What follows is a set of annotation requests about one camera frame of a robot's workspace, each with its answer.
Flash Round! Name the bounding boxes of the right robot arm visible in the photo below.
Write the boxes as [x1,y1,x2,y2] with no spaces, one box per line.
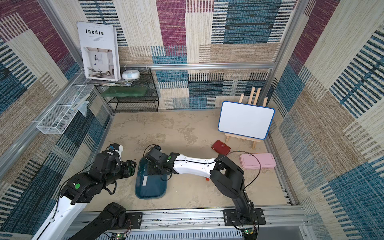
[144,145,266,228]

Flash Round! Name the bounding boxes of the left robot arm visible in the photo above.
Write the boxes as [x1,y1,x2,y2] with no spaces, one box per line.
[33,144,137,240]

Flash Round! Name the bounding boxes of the teal plastic storage tray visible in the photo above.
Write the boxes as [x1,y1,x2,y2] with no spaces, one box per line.
[135,158,168,200]

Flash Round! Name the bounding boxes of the red leather wallet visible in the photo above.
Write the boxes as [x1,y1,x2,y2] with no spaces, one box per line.
[211,140,231,156]

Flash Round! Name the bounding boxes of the wooden easel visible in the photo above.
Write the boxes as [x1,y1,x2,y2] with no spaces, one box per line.
[225,87,262,149]

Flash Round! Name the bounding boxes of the pink pencil case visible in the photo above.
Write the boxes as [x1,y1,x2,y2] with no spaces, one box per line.
[240,153,277,170]

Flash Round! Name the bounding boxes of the white round device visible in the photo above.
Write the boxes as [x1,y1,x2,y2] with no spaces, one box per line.
[122,70,141,81]

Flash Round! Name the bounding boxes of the blue-framed whiteboard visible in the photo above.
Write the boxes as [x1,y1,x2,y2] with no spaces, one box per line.
[218,101,276,140]

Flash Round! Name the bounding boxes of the Inedia magazine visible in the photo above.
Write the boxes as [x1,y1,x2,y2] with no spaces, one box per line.
[77,22,121,82]

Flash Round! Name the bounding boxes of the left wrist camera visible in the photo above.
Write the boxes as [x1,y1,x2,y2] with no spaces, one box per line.
[108,143,123,160]

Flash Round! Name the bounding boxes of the black wire shelf rack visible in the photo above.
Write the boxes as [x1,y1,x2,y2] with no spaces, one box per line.
[95,68,160,113]

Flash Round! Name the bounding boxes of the white wire basket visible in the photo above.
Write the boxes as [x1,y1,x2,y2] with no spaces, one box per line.
[37,85,94,135]

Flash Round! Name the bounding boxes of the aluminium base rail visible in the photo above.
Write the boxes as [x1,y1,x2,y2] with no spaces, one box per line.
[50,205,307,240]

